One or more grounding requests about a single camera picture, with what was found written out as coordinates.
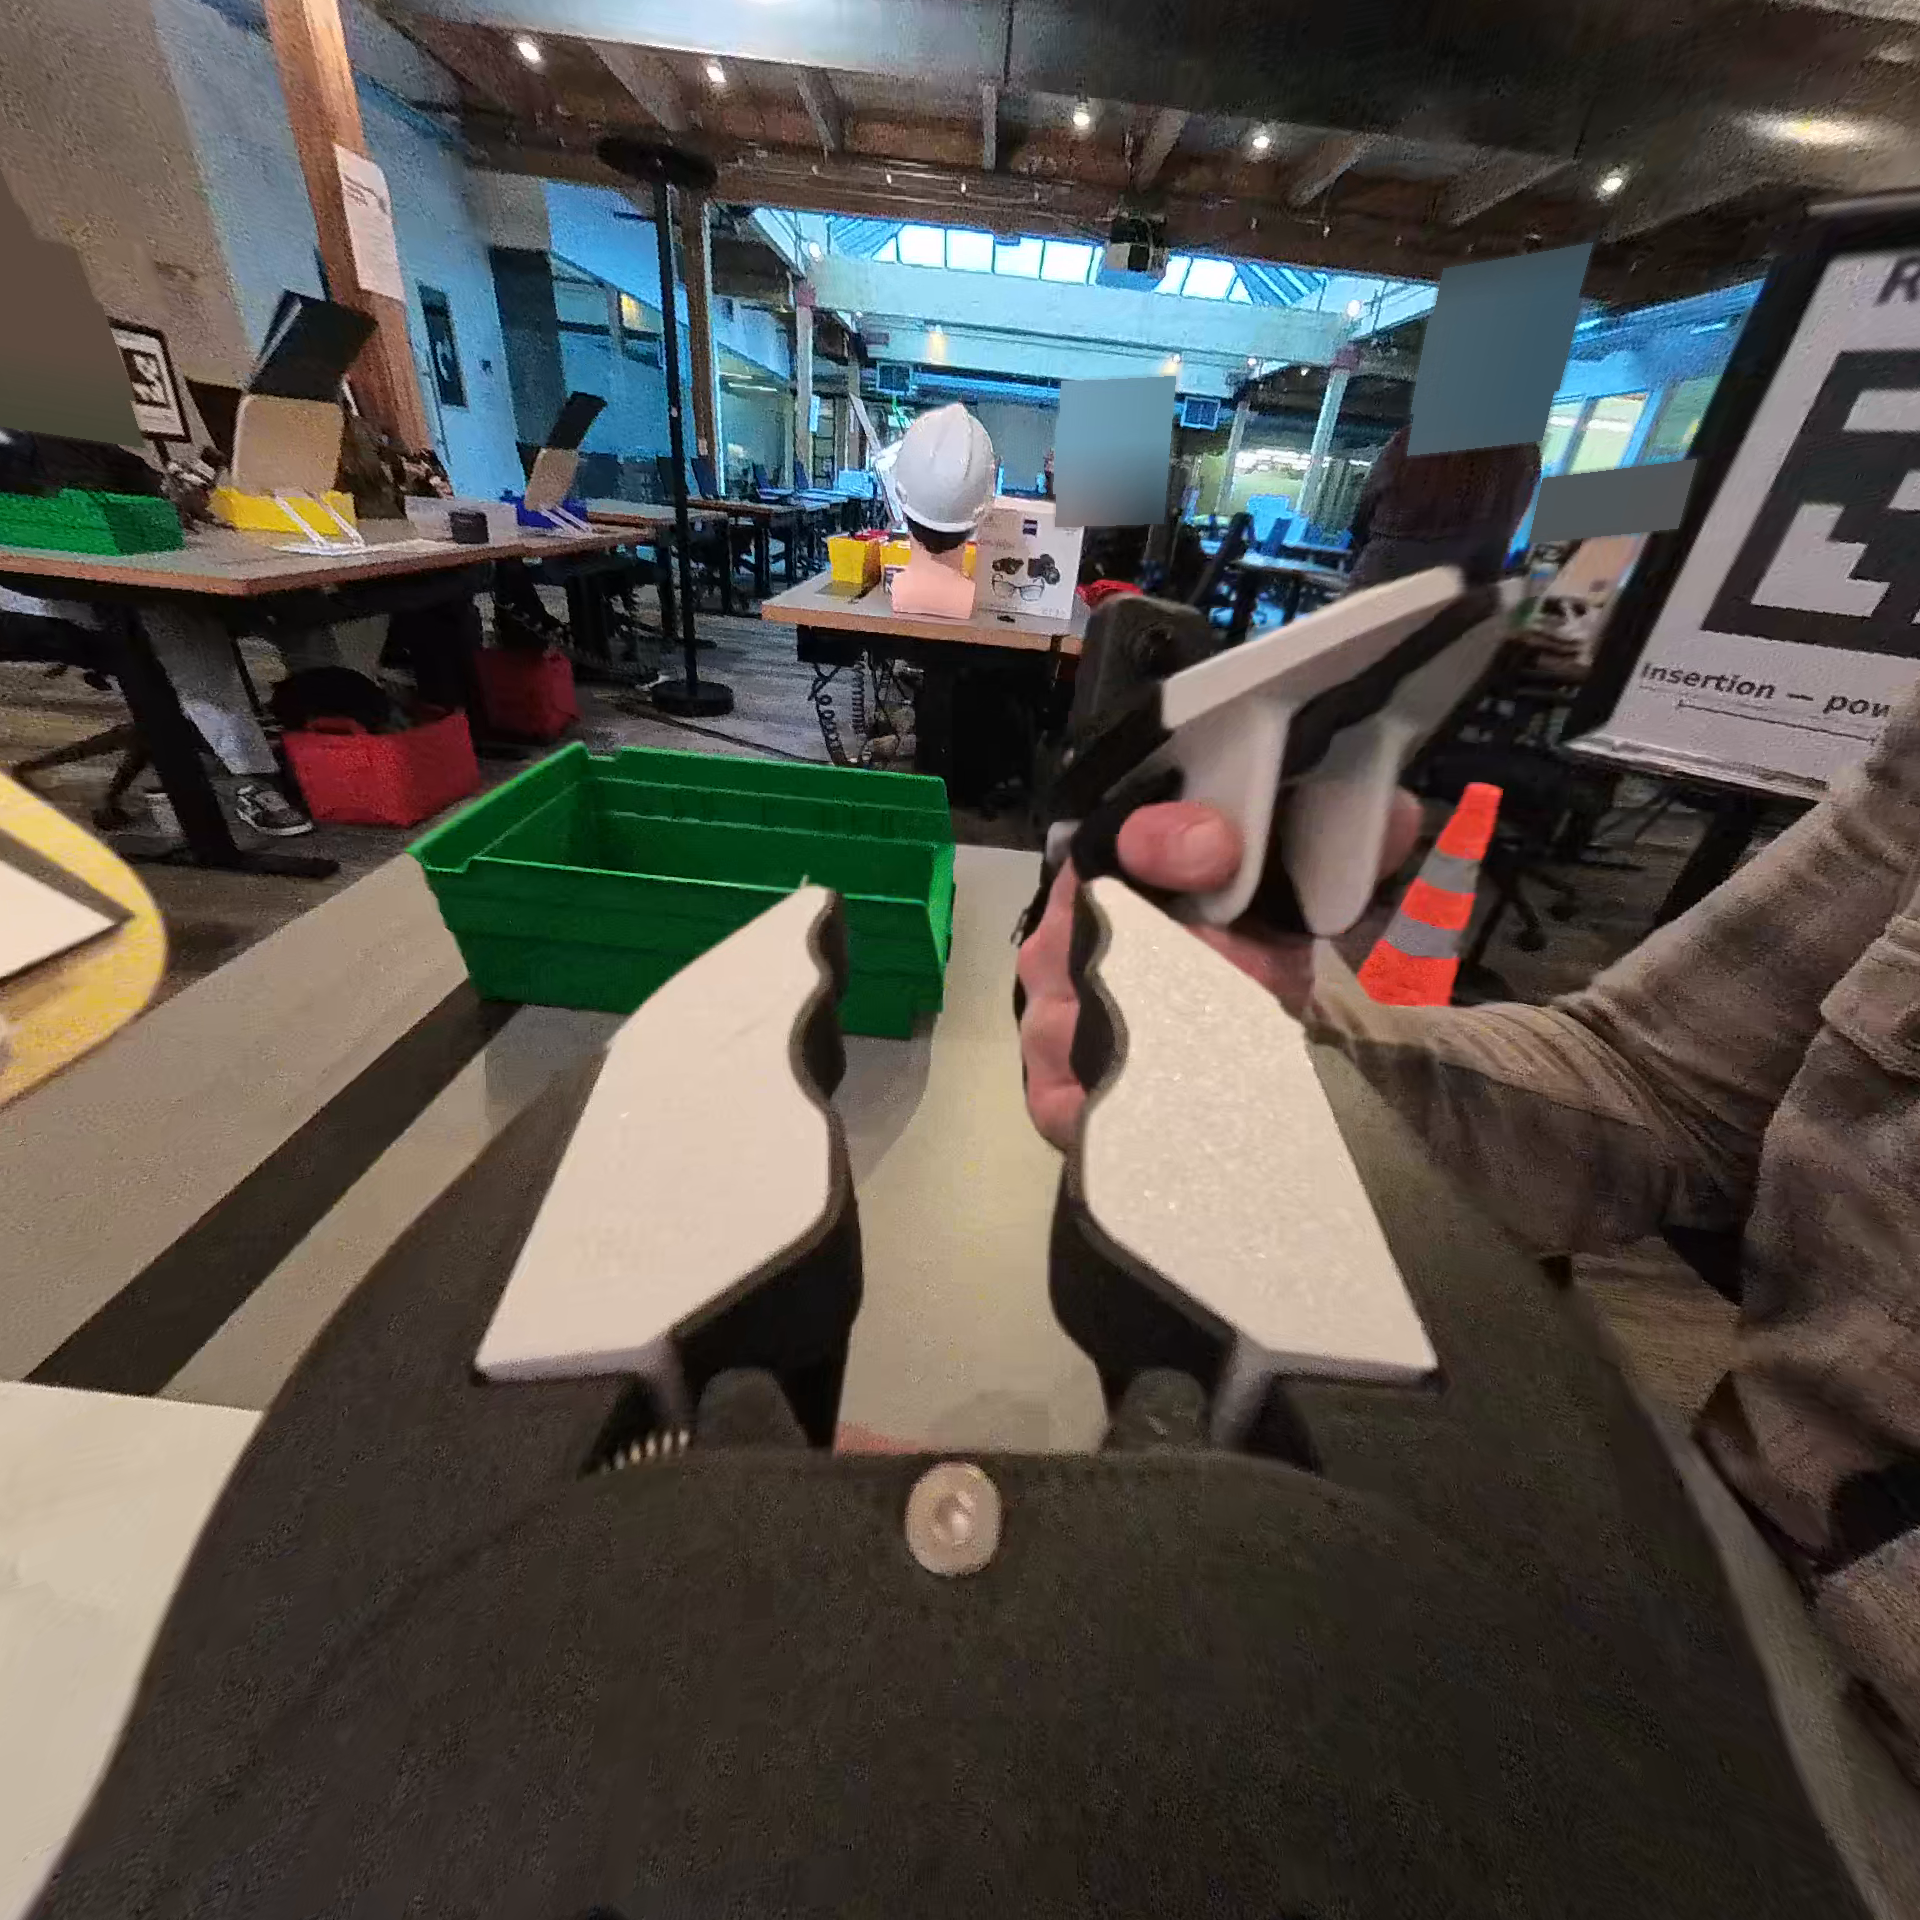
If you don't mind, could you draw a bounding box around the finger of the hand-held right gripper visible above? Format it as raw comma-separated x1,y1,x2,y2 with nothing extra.
1160,565,1524,818

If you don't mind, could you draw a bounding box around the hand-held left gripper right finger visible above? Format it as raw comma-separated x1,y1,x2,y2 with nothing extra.
1047,874,1442,1455

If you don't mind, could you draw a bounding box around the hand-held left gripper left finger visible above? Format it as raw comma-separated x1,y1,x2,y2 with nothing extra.
473,883,868,1455

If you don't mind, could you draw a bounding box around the person's right hand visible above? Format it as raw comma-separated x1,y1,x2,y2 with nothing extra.
1017,795,1427,1155

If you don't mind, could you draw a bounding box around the white product box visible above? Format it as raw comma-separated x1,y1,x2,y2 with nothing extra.
972,507,1086,624

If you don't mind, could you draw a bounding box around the mannequin head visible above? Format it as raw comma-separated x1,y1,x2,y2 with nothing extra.
884,511,986,620

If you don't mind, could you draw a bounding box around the green plastic bin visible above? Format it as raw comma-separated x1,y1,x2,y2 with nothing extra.
408,738,959,1041
0,487,186,557

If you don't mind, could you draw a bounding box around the orange traffic cone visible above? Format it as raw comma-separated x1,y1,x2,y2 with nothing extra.
1358,784,1507,1011

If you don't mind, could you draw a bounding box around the grey work desk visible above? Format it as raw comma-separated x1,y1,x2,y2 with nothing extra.
0,504,664,880
761,569,1088,811

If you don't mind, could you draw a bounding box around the white hard hat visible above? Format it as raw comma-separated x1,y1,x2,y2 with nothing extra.
873,403,1001,535

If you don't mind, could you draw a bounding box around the red plastic bin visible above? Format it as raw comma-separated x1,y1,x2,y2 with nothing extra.
479,645,579,740
281,709,482,831

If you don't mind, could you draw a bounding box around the black framed tag sign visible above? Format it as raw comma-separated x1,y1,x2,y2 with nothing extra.
1560,195,1920,805

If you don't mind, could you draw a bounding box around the black floor lamp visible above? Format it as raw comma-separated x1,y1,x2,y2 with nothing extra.
598,136,740,721

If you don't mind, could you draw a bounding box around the wooden document board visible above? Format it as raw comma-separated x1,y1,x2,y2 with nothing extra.
0,772,169,1108

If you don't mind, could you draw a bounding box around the tilted document stand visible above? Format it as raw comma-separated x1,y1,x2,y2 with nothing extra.
232,292,378,506
518,393,608,513

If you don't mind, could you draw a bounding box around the small tag sign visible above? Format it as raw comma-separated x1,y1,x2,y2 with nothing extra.
113,322,191,444

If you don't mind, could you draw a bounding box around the wooden pillar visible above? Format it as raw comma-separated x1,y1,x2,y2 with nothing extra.
264,0,442,460

